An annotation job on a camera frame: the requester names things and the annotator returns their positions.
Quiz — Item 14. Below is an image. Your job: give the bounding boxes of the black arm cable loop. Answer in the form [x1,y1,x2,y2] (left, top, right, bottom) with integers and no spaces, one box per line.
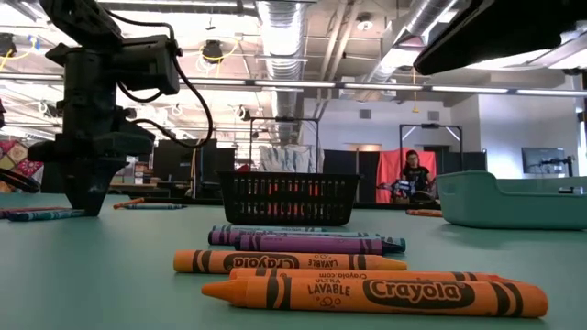
[0,167,43,193]

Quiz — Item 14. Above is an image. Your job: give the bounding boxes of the teal crayon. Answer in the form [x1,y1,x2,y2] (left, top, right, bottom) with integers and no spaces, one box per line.
[320,231,407,245]

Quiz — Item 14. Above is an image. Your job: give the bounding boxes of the black ceiling dome fixture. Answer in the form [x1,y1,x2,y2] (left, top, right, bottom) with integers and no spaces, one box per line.
[200,39,225,65]

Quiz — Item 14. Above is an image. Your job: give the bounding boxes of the colourful patterned quilt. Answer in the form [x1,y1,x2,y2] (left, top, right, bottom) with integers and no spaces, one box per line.
[0,139,45,193]

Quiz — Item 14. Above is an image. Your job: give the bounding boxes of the green table mat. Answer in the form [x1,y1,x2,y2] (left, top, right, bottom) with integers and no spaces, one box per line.
[0,192,587,330]

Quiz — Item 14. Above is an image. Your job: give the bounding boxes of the white blue hanging cloth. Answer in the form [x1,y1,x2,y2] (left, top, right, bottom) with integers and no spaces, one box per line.
[258,145,322,174]

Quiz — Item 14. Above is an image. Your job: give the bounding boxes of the long ceiling light strip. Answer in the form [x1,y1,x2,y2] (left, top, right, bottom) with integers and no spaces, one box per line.
[0,71,587,98]

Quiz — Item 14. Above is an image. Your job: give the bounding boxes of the purple crayon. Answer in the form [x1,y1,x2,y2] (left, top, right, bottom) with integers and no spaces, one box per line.
[208,230,382,246]
[234,234,407,256]

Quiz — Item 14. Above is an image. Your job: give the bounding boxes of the yellow hanging cord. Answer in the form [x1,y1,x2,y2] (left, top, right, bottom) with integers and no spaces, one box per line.
[411,66,420,115]

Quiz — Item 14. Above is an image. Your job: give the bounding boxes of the black metal rack frame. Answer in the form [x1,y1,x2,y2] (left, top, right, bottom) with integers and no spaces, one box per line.
[398,122,464,174]
[249,116,321,174]

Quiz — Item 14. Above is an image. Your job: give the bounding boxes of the stacked storage boxes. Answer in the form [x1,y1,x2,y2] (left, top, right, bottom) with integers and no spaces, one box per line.
[112,159,155,185]

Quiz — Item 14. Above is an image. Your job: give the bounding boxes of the dark wall monitor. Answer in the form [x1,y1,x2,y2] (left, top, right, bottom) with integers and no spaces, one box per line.
[521,147,567,176]

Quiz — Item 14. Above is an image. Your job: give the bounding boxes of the silver ceiling duct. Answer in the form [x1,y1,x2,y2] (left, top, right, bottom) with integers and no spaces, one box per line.
[366,0,460,86]
[255,0,307,144]

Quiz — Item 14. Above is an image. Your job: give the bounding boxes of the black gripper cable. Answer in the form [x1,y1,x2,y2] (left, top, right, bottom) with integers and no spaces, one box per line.
[103,8,216,151]

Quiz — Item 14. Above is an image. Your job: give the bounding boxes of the black partition panel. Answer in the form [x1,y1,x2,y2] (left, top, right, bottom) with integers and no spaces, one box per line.
[153,138,236,199]

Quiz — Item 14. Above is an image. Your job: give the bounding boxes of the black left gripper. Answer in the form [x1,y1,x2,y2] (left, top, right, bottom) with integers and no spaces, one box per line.
[28,45,155,216]

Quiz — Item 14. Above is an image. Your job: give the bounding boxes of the wooden bench top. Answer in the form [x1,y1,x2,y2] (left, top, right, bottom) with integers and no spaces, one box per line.
[109,181,160,190]

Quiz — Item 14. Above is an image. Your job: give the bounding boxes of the person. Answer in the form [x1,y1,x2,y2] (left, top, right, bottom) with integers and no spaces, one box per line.
[401,149,437,203]

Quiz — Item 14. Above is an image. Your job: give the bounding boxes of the red fabric backdrop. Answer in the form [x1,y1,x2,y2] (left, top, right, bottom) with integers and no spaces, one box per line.
[375,148,437,204]

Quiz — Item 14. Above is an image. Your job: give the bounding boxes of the dark partition panel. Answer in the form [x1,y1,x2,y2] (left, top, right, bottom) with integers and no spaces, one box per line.
[323,148,380,204]
[435,150,488,174]

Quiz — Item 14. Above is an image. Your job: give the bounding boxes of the blue violet crayon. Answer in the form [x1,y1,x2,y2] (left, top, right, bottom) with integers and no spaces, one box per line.
[6,209,88,223]

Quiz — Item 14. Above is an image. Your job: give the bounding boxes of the black slotted plastic basket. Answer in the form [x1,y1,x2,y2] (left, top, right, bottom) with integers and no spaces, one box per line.
[218,170,362,227]

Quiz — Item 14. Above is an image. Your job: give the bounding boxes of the teal plastic bin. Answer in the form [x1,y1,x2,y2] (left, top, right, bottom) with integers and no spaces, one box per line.
[434,170,587,232]

